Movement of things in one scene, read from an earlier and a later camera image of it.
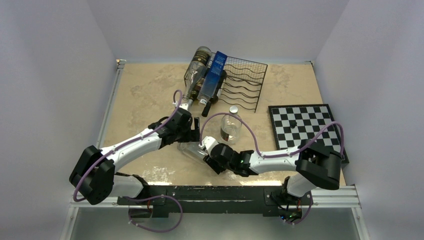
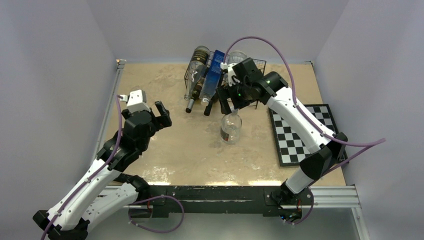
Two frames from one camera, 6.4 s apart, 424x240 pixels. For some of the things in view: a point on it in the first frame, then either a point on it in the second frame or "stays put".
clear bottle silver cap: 231,126 stays put
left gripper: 193,135 → 162,121
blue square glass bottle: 213,81 stays put
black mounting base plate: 269,200 stays put
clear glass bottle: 198,68 stays put
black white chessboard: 294,125 stays put
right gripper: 213,163 → 224,92
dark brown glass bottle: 215,98 stays put
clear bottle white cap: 192,150 → 234,57
